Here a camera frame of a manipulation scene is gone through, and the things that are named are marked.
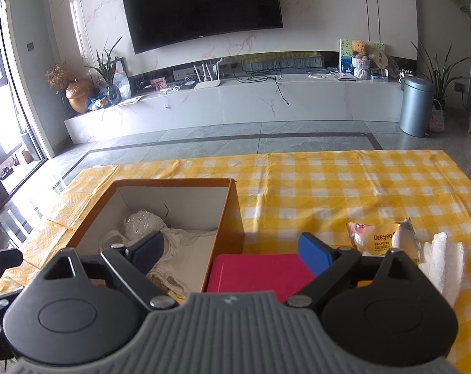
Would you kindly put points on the black television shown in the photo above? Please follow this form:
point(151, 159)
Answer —
point(157, 23)

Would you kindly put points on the round cream bath mitt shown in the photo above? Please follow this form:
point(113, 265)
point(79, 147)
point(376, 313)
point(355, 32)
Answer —
point(183, 266)

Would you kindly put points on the yellow checkered tablecloth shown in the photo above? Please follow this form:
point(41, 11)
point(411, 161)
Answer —
point(281, 195)

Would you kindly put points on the woven basket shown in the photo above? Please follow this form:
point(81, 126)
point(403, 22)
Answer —
point(437, 123)

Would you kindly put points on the Deeyeo packaged wipes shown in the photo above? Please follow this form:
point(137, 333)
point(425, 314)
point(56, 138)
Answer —
point(377, 240)

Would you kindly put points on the orange cardboard box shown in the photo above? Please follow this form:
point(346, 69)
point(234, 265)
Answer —
point(187, 204)

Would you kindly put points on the white towel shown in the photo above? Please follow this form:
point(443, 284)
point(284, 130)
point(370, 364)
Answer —
point(443, 263)

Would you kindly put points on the golden acorn vase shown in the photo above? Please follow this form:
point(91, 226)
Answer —
point(78, 93)

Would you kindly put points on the grey metal trash bin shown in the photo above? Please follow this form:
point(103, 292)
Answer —
point(416, 105)

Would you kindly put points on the red box lid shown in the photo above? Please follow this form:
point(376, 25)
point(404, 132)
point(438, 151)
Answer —
point(283, 274)

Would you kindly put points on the dried flower bunch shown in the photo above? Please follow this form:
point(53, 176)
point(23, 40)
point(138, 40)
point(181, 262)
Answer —
point(58, 77)

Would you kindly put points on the white wifi router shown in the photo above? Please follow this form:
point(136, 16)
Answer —
point(208, 76)

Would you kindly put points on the teddy bear bouquet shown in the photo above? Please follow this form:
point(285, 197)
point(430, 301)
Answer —
point(360, 60)

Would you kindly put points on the white tv console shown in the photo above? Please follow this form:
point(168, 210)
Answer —
point(294, 98)

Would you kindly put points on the tall leafy floor plant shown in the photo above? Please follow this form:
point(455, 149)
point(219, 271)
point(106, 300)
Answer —
point(441, 73)

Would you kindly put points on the cellophane soft bundle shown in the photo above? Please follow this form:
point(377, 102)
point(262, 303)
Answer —
point(134, 228)

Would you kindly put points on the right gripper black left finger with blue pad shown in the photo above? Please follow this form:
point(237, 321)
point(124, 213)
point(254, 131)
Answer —
point(129, 266)

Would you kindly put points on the green potted plant glass vase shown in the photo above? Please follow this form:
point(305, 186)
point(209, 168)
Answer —
point(106, 67)

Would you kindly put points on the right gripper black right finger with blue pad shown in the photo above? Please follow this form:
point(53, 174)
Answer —
point(331, 268)

